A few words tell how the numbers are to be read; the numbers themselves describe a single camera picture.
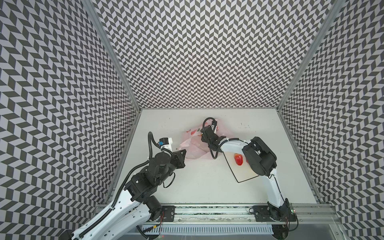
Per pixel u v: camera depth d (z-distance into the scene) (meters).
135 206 0.46
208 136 0.78
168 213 0.72
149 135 0.57
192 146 0.93
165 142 0.61
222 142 0.69
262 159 0.54
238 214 0.75
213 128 0.88
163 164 0.49
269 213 0.65
